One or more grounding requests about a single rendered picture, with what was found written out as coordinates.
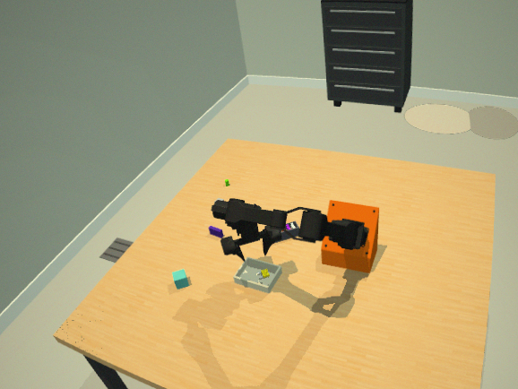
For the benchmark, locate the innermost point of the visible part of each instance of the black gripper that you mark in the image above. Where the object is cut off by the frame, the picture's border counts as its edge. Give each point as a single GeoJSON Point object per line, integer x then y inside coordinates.
{"type": "Point", "coordinates": [250, 235]}

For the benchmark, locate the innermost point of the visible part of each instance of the teal block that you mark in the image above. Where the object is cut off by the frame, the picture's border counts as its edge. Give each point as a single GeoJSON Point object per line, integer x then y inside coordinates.
{"type": "Point", "coordinates": [180, 279]}

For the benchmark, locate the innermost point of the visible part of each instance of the purple rectangular block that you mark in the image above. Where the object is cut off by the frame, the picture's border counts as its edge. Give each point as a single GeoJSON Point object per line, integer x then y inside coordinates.
{"type": "Point", "coordinates": [215, 232]}

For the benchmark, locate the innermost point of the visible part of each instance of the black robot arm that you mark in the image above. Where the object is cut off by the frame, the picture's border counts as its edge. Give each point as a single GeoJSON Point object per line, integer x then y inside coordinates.
{"type": "Point", "coordinates": [349, 234]}

